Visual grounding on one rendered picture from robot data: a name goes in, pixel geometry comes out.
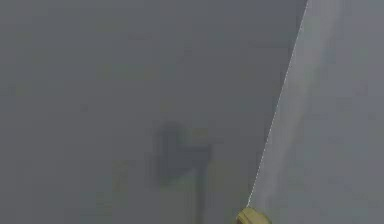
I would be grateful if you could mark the yellow round knob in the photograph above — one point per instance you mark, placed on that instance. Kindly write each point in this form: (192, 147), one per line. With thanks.
(253, 217)

